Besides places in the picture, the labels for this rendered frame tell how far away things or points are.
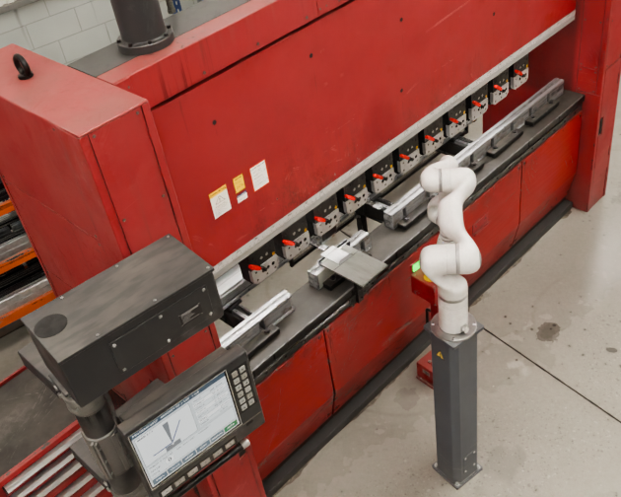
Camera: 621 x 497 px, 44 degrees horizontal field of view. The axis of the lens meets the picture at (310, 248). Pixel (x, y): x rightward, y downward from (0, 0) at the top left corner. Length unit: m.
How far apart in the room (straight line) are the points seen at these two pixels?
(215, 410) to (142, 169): 0.79
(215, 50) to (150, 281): 0.92
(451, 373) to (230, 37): 1.64
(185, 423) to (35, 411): 1.10
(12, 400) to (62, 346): 1.40
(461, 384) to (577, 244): 2.11
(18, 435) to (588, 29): 3.75
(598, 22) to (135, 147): 3.20
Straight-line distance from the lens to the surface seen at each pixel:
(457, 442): 3.69
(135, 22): 2.66
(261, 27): 2.88
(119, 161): 2.38
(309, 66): 3.12
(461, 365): 3.30
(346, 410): 4.21
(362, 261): 3.59
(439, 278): 3.00
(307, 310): 3.57
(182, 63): 2.67
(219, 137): 2.88
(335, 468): 4.06
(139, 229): 2.51
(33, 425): 3.37
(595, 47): 4.96
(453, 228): 3.03
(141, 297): 2.18
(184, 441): 2.49
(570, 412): 4.28
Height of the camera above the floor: 3.31
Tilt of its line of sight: 38 degrees down
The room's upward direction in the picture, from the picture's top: 10 degrees counter-clockwise
